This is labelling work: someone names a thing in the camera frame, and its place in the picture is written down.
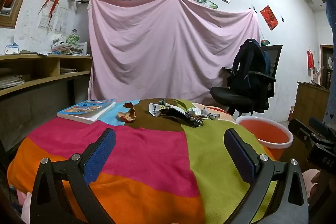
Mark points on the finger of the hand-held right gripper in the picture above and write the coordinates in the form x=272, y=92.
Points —
x=321, y=128
x=302, y=134

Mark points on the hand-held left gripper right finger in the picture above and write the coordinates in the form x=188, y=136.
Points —
x=240, y=155

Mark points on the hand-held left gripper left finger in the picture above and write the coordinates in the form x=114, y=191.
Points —
x=101, y=153

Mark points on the orange bucket with white rim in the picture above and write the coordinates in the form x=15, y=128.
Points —
x=265, y=132

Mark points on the orange wrapper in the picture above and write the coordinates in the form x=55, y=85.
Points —
x=128, y=116

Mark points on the grey wrapper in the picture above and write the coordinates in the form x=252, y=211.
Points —
x=210, y=113

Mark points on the white paper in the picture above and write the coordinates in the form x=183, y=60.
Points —
x=193, y=110

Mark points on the white blue wrapper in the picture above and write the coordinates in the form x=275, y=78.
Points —
x=153, y=109

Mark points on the black wrapper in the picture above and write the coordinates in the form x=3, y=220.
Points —
x=181, y=115

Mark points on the green strip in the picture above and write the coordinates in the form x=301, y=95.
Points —
x=181, y=103

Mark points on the small dark green scrap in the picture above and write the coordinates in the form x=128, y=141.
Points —
x=162, y=102

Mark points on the wooden cabinet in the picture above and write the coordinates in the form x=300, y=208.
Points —
x=311, y=100

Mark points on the multicolour patchwork blanket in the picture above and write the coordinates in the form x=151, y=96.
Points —
x=147, y=150

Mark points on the blue children's picture book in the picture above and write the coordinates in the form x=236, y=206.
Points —
x=86, y=108

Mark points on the black office chair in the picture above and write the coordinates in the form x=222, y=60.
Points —
x=236, y=95

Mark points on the wooden door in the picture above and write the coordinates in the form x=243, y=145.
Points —
x=326, y=64

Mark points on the red hanging ornament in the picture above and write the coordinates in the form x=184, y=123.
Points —
x=310, y=60

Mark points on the dark blue backpack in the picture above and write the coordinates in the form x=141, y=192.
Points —
x=249, y=69

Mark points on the blue patterned cloth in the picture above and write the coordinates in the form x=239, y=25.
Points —
x=329, y=43

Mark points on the stacked papers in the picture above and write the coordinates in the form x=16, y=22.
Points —
x=68, y=70
x=11, y=81

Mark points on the pink cloth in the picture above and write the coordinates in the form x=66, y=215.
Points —
x=26, y=208

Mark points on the wooden shelf desk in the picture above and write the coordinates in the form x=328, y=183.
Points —
x=39, y=66

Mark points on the stack of books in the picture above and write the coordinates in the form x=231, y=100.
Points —
x=68, y=48

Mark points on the glass jar with green candies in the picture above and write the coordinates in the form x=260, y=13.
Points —
x=73, y=38

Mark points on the loose papers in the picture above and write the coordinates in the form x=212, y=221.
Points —
x=34, y=53

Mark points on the pink hanging bed sheet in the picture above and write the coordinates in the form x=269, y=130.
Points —
x=162, y=48

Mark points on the red paper poster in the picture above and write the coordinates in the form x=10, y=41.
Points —
x=269, y=17

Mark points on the blue white box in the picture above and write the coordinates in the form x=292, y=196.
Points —
x=11, y=49

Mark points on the black wall clip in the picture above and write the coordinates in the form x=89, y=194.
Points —
x=253, y=7
x=282, y=19

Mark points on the paper wall calendar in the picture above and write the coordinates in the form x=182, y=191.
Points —
x=52, y=19

